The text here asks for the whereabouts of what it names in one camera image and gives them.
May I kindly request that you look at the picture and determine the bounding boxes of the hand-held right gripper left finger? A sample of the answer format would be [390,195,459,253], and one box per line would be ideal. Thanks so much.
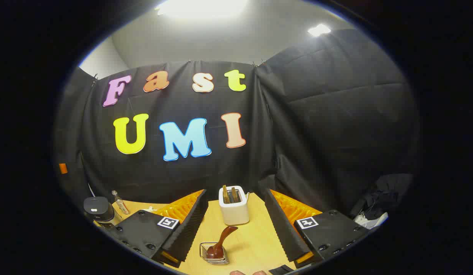
[107,189,209,268]

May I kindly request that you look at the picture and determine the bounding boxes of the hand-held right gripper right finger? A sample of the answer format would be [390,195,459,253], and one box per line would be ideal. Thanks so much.
[264,188,371,269]

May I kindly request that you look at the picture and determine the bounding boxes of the dark wooden spoon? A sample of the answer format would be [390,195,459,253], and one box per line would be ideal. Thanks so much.
[206,226,238,259]

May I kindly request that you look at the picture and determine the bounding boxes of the wire basket chopstick holder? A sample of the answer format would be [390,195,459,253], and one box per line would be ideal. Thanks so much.
[199,242,230,265]

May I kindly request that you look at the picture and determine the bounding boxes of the black silver rice cooker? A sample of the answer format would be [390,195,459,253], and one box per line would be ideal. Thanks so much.
[83,197,115,225]

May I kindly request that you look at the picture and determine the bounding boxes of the white toaster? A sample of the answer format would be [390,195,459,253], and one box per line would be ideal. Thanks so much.
[219,186,250,226]

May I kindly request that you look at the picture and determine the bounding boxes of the small clear glass bottle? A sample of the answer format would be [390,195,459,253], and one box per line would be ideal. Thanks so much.
[112,190,130,215]

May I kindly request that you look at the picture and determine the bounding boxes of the white cloth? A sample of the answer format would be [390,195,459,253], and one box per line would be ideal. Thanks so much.
[354,212,389,230]

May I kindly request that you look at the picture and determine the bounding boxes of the pile of dark clothes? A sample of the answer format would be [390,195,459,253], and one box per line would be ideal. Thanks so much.
[351,174,413,222]

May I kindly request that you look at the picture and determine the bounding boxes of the black backdrop cloth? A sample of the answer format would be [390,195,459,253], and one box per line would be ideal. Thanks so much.
[55,29,420,214]

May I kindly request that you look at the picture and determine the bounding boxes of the ceiling light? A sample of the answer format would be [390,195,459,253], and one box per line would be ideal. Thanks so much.
[308,24,332,37]
[156,0,248,18]

